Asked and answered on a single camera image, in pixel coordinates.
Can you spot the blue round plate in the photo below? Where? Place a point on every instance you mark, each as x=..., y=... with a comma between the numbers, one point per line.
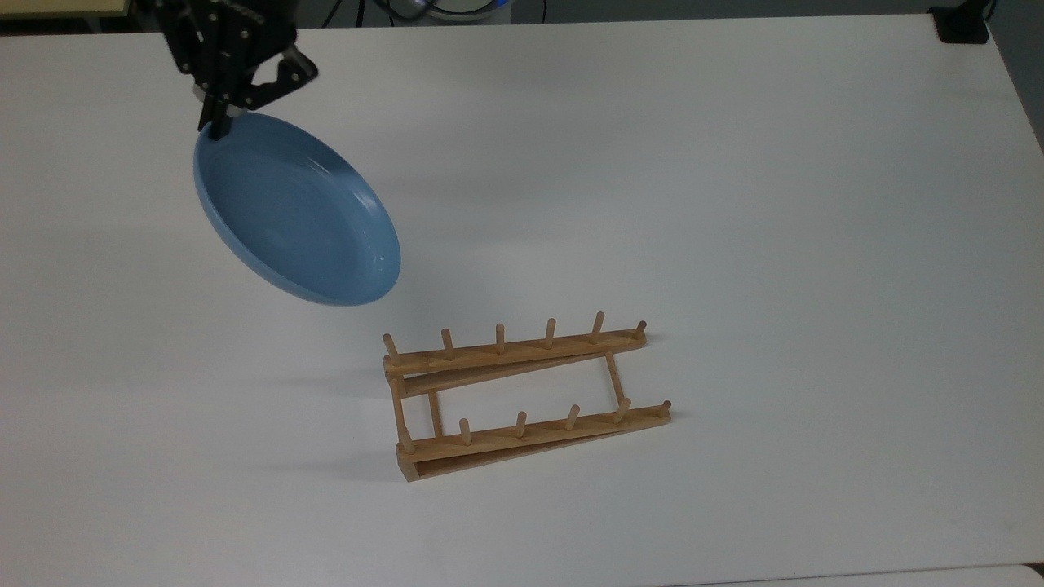
x=302, y=220

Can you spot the beige wooden board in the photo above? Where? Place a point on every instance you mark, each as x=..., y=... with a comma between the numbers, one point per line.
x=57, y=6

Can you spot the wooden plate rack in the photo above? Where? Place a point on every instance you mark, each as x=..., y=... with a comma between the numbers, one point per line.
x=489, y=444

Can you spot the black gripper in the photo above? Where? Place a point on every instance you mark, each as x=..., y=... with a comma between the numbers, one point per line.
x=220, y=33

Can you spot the white and blue round object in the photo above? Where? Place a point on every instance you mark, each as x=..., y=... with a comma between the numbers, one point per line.
x=469, y=10

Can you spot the black clamp base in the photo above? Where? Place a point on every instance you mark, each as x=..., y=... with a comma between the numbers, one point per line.
x=962, y=24

